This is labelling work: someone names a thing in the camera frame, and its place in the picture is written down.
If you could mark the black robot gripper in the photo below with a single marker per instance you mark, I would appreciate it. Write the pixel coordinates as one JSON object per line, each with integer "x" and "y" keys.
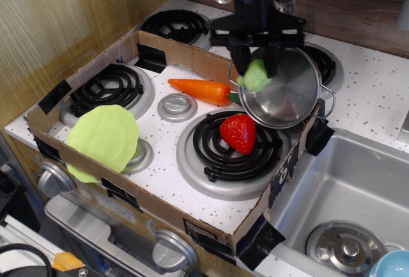
{"x": 256, "y": 23}

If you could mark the light green toy broccoli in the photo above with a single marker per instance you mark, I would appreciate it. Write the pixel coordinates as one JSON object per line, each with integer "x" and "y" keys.
{"x": 256, "y": 77}

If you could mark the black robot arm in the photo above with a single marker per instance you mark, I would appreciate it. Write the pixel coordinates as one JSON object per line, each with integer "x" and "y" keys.
{"x": 257, "y": 23}

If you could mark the small stainless steel pot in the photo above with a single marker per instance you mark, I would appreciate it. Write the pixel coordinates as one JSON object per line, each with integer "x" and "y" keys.
{"x": 291, "y": 96}

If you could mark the orange toy carrot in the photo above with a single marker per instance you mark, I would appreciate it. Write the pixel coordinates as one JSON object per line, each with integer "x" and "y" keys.
{"x": 209, "y": 91}

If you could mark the back left black burner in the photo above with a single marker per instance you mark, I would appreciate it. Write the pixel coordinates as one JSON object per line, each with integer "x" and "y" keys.
{"x": 183, "y": 26}

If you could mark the black burner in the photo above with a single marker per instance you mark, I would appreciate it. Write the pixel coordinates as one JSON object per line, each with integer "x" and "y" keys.
{"x": 329, "y": 66}
{"x": 183, "y": 26}
{"x": 212, "y": 167}
{"x": 118, "y": 84}

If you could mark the back right black burner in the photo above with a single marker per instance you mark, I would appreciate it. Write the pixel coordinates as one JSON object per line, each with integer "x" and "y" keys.
{"x": 329, "y": 66}

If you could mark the red toy strawberry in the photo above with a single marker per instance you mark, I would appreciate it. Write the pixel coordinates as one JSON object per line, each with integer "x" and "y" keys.
{"x": 239, "y": 132}

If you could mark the centre grey stove knob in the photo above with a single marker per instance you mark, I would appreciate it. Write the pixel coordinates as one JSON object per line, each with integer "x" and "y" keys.
{"x": 177, "y": 107}

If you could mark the grey stove knob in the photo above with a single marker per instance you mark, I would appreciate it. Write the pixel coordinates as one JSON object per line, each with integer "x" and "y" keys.
{"x": 177, "y": 107}
{"x": 141, "y": 159}

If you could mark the front right black burner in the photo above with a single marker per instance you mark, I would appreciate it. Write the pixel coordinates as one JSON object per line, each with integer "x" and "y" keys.
{"x": 212, "y": 167}

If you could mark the front left black burner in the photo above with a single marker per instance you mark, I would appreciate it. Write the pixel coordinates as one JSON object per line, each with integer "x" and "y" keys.
{"x": 118, "y": 84}

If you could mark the front grey stove knob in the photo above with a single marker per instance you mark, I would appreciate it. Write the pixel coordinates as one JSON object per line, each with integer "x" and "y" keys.
{"x": 141, "y": 159}

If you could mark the grey toy sink basin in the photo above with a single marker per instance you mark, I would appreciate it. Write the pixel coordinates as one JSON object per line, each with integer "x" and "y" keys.
{"x": 352, "y": 179}

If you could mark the light green toy plate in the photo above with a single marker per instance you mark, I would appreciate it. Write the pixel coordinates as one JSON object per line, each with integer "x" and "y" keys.
{"x": 107, "y": 134}

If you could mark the brown cardboard fence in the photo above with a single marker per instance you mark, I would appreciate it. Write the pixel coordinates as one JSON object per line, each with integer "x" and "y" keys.
{"x": 249, "y": 236}

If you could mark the metal sink drain lid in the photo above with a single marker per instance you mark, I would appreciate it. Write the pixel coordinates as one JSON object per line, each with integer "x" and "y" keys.
{"x": 346, "y": 247}

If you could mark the right grey oven knob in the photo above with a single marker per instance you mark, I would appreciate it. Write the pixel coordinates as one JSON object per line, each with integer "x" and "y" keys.
{"x": 171, "y": 253}

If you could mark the grey oven knob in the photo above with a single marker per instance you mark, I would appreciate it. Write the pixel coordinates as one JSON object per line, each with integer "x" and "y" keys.
{"x": 171, "y": 253}
{"x": 54, "y": 181}

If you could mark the left grey oven knob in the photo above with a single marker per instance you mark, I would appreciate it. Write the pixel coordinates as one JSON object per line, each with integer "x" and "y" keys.
{"x": 54, "y": 181}

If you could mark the light blue bowl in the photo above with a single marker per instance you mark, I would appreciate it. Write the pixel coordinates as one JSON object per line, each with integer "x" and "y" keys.
{"x": 394, "y": 263}

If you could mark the orange cloth piece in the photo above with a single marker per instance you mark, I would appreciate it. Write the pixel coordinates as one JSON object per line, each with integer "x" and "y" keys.
{"x": 65, "y": 261}

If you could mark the grey oven door handle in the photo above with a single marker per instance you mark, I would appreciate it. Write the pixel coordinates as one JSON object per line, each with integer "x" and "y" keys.
{"x": 106, "y": 245}

